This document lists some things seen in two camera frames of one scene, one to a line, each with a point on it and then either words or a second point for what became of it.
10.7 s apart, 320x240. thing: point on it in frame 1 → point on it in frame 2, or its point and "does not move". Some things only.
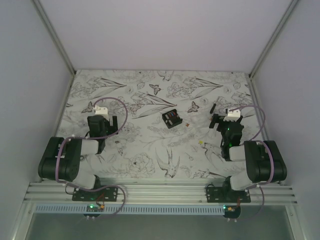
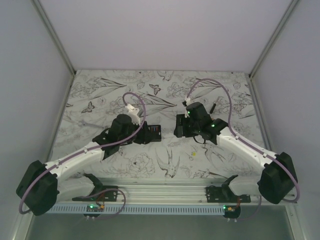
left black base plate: x=105 y=194 does not move
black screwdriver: x=212 y=108 does not move
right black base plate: x=223 y=194 does not move
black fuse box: x=172 y=118 → x=154 y=133
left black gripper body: x=109 y=129 → x=133 y=127
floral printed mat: x=163 y=119 does not move
